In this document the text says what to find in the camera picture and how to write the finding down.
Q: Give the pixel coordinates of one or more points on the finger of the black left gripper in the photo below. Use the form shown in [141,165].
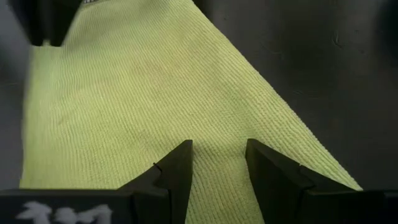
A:
[34,18]
[62,18]

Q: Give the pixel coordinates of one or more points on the lime green microfiber towel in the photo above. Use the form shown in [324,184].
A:
[140,93]

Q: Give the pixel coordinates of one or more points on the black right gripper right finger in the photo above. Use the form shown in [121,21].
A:
[273,186]

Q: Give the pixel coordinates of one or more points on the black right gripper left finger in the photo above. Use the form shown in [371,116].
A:
[168,186]

